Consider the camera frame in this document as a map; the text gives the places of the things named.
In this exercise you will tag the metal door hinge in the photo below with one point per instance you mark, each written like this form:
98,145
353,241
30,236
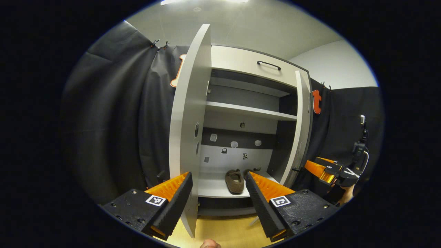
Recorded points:
208,88

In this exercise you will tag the cream cabinet drawer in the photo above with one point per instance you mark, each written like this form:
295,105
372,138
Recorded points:
237,60

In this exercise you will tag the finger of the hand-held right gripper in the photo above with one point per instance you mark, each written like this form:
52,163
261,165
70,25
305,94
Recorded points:
315,168
330,162

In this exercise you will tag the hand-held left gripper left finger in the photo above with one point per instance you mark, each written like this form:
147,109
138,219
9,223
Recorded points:
175,206

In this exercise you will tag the white cabinet shelf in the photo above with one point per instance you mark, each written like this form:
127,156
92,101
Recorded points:
248,110

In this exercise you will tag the black backdrop cloth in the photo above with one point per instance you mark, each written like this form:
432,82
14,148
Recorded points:
113,120

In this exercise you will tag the white cabinet door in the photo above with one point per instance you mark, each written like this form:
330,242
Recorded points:
186,120
299,131

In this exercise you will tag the brown fuzzy shoe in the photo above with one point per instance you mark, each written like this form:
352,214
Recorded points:
235,182
256,169

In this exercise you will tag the white shoe cabinet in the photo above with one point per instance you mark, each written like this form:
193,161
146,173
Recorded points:
234,158

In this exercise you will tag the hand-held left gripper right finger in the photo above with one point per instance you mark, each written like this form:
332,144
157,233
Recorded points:
262,206

